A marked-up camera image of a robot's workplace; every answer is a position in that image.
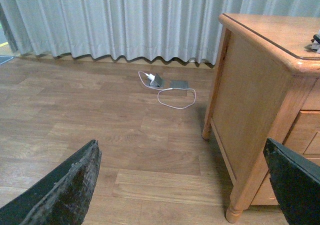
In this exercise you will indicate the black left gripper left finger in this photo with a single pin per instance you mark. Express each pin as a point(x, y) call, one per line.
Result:
point(62, 197)

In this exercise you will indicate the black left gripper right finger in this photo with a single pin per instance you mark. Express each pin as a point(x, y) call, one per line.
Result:
point(295, 181)

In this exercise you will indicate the wooden drawer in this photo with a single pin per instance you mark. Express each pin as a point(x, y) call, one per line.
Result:
point(304, 134)

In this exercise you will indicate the white charger with black cable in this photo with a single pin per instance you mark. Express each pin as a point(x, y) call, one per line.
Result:
point(316, 43)

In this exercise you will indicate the wooden dresser cabinet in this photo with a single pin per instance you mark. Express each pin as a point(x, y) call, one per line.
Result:
point(265, 74)

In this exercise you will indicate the closed metal floor plate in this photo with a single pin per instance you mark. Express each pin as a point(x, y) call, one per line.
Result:
point(179, 84)

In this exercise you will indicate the open metal floor socket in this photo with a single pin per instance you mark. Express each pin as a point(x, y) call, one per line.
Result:
point(157, 83)

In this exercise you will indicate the dark floor mat corner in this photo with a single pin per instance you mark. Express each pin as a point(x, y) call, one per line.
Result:
point(4, 59)

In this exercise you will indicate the light grey curtain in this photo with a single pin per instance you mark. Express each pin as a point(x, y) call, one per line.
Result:
point(184, 29)

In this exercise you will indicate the white wall charger plug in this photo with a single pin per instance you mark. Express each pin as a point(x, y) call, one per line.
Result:
point(151, 77)

